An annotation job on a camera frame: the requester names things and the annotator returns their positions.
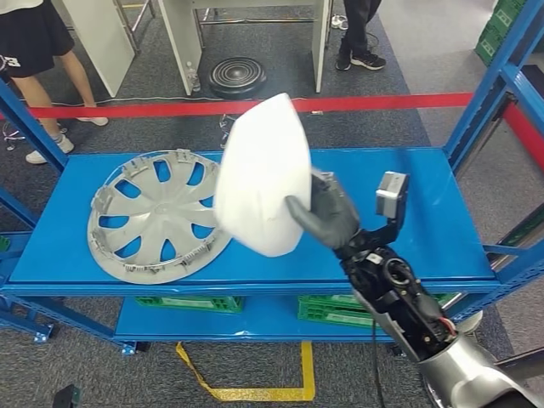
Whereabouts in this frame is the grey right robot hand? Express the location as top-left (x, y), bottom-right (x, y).
top-left (284, 170), bottom-right (362, 252)

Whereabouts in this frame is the white plastic car part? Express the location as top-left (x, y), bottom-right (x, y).
top-left (214, 93), bottom-right (313, 259)

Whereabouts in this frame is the red barrier belt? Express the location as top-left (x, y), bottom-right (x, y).
top-left (503, 98), bottom-right (544, 173)
top-left (0, 91), bottom-right (475, 121)

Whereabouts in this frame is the black round stool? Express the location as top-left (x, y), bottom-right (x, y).
top-left (207, 56), bottom-right (269, 150)

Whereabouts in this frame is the person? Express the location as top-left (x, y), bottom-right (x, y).
top-left (334, 0), bottom-right (388, 72)
top-left (0, 0), bottom-right (109, 166)

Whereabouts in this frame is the chrome round base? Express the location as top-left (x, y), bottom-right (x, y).
top-left (422, 311), bottom-right (484, 408)

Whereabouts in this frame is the clear water bottle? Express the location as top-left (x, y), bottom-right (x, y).
top-left (186, 60), bottom-right (202, 93)

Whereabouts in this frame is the dark metal pole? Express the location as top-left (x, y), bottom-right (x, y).
top-left (486, 203), bottom-right (544, 267)

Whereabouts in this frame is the silver wheel hubcap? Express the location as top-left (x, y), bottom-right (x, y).
top-left (87, 148), bottom-right (232, 286)

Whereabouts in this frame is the white desk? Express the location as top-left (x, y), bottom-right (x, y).
top-left (158, 0), bottom-right (333, 96)
top-left (61, 0), bottom-right (137, 98)

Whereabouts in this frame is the grey metal bar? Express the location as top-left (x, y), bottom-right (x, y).
top-left (495, 347), bottom-right (544, 385)

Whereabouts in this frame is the black cable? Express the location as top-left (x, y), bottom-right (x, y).
top-left (370, 318), bottom-right (387, 408)

